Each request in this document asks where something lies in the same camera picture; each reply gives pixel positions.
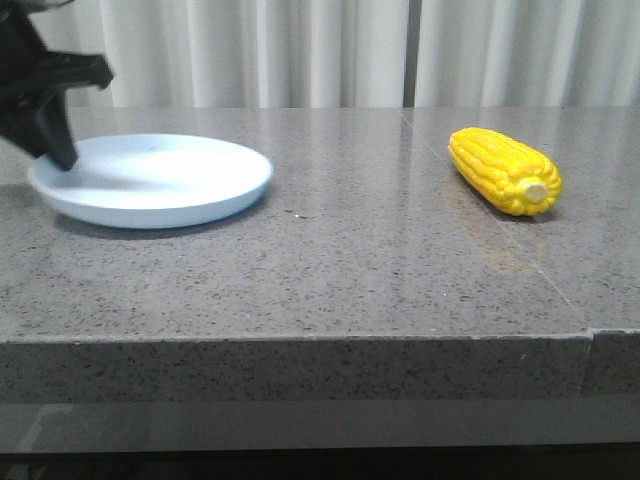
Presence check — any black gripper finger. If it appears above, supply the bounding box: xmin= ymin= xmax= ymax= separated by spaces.
xmin=9 ymin=92 xmax=78 ymax=171

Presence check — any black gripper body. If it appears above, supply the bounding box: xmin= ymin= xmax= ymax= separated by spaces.
xmin=1 ymin=9 xmax=113 ymax=141

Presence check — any light blue round plate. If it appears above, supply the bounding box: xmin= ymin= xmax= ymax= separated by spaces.
xmin=27 ymin=134 xmax=274 ymax=229

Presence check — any yellow plastic corn cob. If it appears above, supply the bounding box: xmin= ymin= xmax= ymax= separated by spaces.
xmin=448 ymin=127 xmax=563 ymax=216

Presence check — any white pleated curtain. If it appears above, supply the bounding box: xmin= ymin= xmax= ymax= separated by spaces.
xmin=33 ymin=1 xmax=639 ymax=108

